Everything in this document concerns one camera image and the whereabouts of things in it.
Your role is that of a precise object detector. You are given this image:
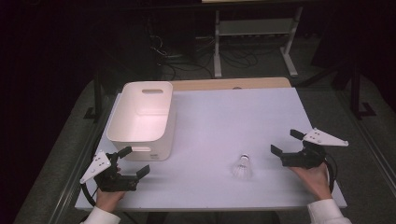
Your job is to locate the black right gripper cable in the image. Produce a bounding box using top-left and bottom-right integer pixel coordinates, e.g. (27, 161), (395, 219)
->
(323, 153), (339, 194)

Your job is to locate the white board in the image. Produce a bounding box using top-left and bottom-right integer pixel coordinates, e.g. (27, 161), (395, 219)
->
(74, 87), (348, 213)

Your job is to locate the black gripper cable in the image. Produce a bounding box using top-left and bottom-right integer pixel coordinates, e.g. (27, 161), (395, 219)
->
(79, 182), (97, 208)
(323, 153), (339, 194)

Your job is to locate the wooden table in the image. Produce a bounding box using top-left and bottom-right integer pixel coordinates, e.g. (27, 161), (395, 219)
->
(170, 77), (292, 91)

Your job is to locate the black metal stand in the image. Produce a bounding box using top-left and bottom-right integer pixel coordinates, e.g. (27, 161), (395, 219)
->
(349, 62), (377, 120)
(83, 69), (104, 122)

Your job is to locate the person's right hand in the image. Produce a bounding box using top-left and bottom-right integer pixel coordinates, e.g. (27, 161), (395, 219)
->
(289, 161), (333, 202)

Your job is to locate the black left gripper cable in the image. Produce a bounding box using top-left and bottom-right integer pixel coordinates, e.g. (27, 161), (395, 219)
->
(79, 182), (97, 208)

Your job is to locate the white metal stand frame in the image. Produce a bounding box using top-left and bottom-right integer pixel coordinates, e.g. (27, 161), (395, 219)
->
(213, 6), (304, 78)

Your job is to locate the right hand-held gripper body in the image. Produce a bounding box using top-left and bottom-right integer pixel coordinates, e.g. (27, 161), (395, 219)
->
(279, 127), (349, 170)

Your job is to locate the tangle of floor cables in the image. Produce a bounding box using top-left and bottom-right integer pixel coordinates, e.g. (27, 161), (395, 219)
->
(148, 34), (260, 80)

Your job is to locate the white plastic storage bin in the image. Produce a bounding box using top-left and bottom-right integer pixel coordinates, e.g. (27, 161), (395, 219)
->
(106, 81), (177, 162)

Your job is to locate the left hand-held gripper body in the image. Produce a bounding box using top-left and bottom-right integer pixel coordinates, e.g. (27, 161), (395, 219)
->
(79, 150), (140, 193)

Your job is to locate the person's left hand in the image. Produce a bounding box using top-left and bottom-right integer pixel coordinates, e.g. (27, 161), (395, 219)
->
(94, 188), (126, 213)

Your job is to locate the clear plastic cup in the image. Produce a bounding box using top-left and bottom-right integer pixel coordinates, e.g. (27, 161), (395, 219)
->
(232, 153), (253, 181)

